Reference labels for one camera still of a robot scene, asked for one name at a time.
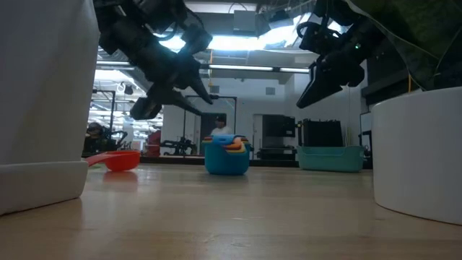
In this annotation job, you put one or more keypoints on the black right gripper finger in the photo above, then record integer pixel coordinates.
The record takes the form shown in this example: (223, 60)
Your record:
(317, 88)

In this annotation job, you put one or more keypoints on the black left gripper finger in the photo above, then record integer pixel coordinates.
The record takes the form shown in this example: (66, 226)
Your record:
(202, 90)
(148, 106)

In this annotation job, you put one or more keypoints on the red measuring cup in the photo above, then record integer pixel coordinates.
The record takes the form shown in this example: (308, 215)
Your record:
(121, 160)

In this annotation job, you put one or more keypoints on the orange measuring cup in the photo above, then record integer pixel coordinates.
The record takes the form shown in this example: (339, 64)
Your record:
(235, 144)

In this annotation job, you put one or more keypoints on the yellow measuring cup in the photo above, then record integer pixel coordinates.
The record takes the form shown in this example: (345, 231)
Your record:
(240, 150)

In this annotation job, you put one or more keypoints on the blue nested measuring cups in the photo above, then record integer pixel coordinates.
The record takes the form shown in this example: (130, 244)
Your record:
(225, 162)

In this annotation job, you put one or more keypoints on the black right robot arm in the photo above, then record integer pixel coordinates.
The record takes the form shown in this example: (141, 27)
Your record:
(361, 32)

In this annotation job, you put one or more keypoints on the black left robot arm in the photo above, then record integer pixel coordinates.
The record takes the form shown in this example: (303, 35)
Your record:
(119, 18)

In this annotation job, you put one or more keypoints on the teal plastic basket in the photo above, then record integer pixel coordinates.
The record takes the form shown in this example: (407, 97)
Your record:
(330, 159)

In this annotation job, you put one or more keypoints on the person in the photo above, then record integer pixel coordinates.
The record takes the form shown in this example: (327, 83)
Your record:
(221, 128)
(94, 135)

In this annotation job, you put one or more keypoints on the ceiling light strip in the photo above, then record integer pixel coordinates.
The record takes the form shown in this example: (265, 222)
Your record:
(242, 68)

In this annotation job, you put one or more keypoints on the striped green leafy plant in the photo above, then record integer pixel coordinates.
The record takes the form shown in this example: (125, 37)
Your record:
(415, 32)

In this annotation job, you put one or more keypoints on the white hexagonal plant pot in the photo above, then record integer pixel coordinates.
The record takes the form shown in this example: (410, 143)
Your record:
(43, 108)

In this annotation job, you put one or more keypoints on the white round plant pot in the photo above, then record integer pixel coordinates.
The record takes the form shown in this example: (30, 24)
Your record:
(418, 155)

